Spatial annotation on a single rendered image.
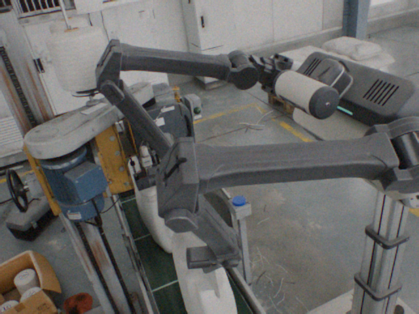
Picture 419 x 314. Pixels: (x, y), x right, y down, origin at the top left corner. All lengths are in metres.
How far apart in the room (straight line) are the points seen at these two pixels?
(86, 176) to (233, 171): 0.71
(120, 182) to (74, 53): 0.60
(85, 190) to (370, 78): 0.84
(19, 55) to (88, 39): 0.33
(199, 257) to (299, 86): 0.48
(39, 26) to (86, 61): 2.93
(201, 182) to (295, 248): 2.10
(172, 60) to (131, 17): 3.11
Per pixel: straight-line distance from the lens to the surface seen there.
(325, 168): 0.54
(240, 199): 1.60
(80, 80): 1.09
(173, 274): 1.98
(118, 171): 1.45
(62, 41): 1.07
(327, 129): 0.97
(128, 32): 4.09
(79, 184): 1.14
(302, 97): 0.78
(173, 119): 1.40
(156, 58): 0.97
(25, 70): 1.35
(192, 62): 1.00
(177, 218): 0.54
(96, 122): 1.20
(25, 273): 2.73
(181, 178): 0.48
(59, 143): 1.13
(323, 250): 2.56
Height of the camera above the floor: 1.85
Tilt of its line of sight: 32 degrees down
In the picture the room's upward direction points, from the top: 9 degrees counter-clockwise
